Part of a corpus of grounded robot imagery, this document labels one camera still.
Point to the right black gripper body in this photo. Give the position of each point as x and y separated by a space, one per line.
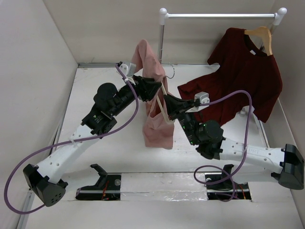
188 120

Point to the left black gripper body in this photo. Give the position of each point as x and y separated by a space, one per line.
127 97

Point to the pink t shirt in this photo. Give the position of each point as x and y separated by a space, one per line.
156 131

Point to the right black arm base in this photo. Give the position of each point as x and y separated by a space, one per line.
224 190

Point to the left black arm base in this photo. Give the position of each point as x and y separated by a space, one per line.
106 188

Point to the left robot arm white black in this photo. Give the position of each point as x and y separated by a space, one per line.
44 178

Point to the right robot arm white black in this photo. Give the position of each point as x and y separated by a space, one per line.
282 165

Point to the dark red t shirt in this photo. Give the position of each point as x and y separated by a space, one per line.
242 67

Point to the wooden hanger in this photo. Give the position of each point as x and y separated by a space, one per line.
265 35

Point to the metal clothes rack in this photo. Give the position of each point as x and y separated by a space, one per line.
188 43

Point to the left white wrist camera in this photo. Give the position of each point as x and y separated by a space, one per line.
126 70

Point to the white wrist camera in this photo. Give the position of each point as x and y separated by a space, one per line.
201 102
126 70

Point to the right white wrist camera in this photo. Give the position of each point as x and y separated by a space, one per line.
201 102

